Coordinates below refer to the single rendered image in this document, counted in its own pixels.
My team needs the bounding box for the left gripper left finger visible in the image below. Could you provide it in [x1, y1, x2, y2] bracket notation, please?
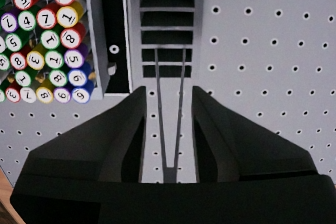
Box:
[19, 86, 147, 183]

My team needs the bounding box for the grey rectangular base plate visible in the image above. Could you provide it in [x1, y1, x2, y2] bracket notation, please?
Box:
[0, 0, 336, 188]

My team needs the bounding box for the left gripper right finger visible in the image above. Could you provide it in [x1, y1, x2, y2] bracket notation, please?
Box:
[191, 85, 319, 183]

